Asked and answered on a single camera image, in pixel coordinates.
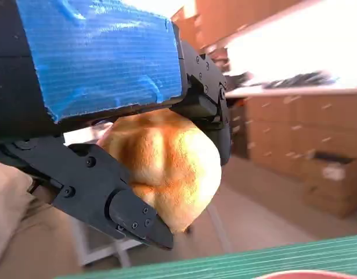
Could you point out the white framed cart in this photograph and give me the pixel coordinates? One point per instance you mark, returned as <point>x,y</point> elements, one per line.
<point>79,244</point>

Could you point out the brown cardboard box stack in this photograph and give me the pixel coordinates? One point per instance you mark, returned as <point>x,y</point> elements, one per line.
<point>224,20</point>

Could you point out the person's leg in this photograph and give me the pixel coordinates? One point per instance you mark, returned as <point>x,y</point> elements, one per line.
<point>21,232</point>

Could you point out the pink bowl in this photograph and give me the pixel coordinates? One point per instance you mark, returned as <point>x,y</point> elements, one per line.
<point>311,275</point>

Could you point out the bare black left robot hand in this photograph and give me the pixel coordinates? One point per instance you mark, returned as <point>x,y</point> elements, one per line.
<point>94,58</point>

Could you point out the green cutting mat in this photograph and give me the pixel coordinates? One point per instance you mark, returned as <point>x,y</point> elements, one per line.
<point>224,258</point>

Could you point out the stacked brown boxes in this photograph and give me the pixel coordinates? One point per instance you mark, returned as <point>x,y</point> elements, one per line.
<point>282,130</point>

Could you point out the round toy bread bun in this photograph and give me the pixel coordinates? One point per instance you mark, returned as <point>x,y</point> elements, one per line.
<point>166,162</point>

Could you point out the white table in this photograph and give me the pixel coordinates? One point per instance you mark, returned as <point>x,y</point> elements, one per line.
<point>282,92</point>

